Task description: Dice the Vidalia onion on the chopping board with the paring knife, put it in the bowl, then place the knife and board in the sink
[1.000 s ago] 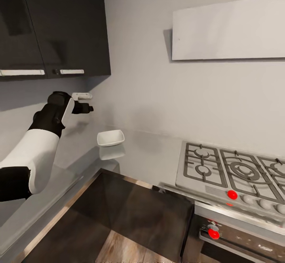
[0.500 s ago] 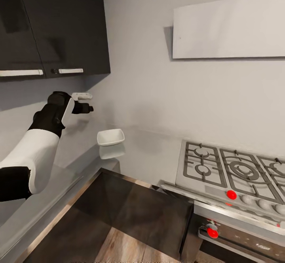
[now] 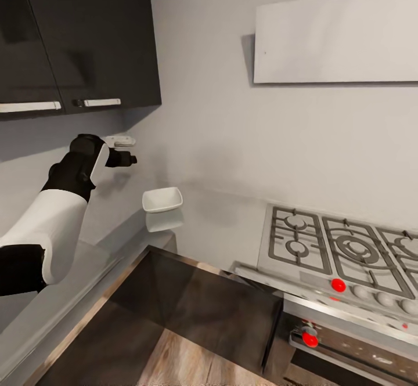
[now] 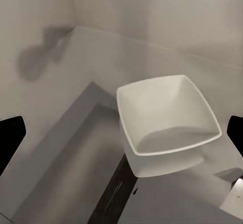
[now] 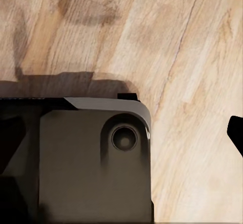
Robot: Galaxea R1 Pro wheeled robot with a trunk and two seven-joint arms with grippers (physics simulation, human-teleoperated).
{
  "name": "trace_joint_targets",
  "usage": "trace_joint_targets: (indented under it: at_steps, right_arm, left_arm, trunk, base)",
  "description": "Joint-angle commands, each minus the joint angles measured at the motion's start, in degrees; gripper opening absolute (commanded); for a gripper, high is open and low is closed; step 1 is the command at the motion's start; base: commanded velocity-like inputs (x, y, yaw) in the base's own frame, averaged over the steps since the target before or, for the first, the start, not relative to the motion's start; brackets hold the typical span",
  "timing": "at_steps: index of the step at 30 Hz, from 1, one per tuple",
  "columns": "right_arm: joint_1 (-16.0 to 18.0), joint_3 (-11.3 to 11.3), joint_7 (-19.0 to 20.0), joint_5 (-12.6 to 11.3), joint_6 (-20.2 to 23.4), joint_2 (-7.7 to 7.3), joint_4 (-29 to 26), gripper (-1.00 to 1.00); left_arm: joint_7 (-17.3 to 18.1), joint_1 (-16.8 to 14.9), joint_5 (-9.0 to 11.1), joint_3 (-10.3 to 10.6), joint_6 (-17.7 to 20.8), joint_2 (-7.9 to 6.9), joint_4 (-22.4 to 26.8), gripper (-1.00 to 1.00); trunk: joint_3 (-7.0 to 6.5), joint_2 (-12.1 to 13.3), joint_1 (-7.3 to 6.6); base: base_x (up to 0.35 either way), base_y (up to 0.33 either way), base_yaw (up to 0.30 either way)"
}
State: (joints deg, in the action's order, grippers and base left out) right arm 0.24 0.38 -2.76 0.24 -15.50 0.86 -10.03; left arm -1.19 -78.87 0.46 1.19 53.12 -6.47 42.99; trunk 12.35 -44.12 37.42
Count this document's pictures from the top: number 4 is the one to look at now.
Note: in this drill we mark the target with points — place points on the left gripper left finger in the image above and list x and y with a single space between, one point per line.
12 132

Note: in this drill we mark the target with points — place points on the bowl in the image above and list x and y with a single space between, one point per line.
165 115

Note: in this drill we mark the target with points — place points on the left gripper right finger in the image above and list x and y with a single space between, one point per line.
235 132

